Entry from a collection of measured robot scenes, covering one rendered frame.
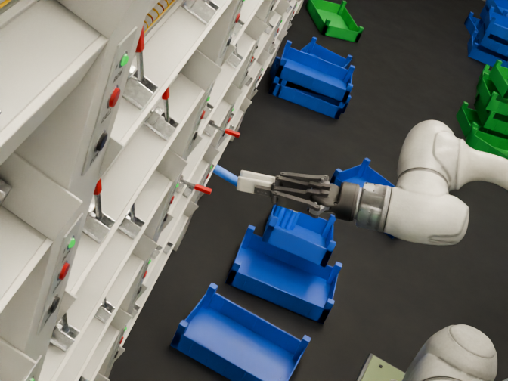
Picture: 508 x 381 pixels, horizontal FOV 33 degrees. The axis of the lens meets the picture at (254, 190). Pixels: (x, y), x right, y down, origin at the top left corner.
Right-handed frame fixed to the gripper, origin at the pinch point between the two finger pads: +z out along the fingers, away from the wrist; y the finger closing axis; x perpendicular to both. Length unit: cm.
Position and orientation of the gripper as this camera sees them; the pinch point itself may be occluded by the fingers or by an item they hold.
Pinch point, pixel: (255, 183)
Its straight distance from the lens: 169.5
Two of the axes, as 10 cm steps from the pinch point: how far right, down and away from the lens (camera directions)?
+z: -9.7, -1.9, 1.2
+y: -2.1, 5.0, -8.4
